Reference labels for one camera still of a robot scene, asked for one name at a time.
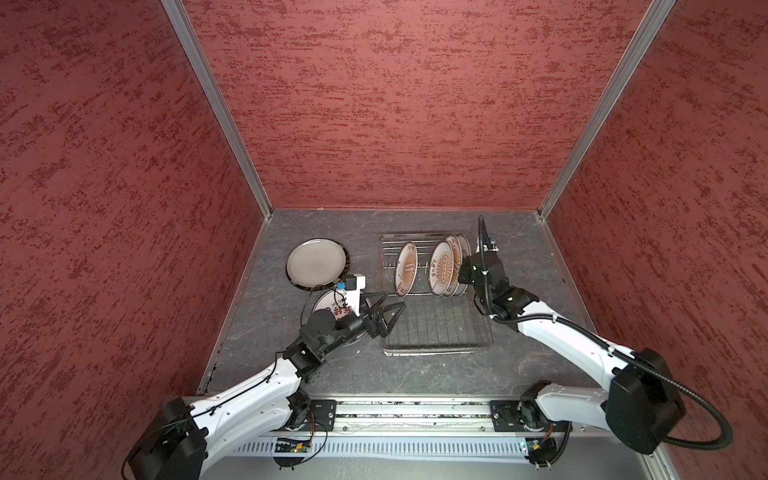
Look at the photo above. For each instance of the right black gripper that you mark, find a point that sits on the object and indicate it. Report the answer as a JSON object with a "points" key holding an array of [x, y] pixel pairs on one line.
{"points": [[466, 267]]}

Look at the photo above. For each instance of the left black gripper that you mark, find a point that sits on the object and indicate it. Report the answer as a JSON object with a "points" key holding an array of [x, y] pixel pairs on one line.
{"points": [[378, 327]]}

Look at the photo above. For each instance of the green rimmed patterned plate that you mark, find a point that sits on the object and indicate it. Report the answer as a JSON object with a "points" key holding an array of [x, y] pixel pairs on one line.
{"points": [[465, 246]]}

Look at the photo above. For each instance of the orange patterned plate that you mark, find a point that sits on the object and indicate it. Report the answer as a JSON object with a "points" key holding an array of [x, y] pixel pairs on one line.
{"points": [[444, 266]]}

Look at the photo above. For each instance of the red rimmed white plate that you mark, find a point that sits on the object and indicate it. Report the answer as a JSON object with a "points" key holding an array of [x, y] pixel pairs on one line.
{"points": [[327, 303]]}

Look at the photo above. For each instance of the dark rimmed patterned plate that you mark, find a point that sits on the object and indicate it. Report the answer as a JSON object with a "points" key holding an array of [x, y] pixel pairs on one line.
{"points": [[327, 284]]}

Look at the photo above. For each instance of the plain white plate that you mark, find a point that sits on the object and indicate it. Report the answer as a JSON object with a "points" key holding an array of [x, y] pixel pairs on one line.
{"points": [[316, 263]]}

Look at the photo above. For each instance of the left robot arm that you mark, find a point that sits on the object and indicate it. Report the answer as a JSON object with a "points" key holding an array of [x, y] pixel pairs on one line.
{"points": [[184, 439]]}

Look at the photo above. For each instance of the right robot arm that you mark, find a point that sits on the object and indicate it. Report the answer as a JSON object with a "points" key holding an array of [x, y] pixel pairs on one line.
{"points": [[636, 397]]}

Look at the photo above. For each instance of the small patterned plate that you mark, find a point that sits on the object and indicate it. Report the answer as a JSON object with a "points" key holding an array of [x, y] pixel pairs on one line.
{"points": [[406, 269]]}

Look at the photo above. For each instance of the left corner aluminium profile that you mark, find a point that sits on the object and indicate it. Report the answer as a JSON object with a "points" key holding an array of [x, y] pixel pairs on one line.
{"points": [[183, 28]]}

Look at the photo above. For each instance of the corner aluminium profile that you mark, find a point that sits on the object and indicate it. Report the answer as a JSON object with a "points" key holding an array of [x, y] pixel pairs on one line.
{"points": [[183, 28], [646, 31]]}

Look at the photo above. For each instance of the right corner aluminium profile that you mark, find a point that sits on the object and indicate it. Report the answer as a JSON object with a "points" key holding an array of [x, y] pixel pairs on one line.
{"points": [[646, 31]]}

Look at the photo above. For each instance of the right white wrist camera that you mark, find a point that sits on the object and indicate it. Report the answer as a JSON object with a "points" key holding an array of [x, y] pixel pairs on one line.
{"points": [[486, 244]]}

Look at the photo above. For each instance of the metal wire dish rack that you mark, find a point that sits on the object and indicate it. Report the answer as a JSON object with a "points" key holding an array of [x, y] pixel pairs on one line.
{"points": [[429, 325]]}

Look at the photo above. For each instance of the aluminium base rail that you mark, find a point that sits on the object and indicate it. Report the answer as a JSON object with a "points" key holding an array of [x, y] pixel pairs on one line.
{"points": [[407, 416]]}

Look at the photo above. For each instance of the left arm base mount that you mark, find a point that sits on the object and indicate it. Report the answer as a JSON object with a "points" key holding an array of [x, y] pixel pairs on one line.
{"points": [[316, 414]]}

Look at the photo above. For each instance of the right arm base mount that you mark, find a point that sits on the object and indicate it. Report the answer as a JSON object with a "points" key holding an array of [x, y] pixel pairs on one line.
{"points": [[510, 415]]}

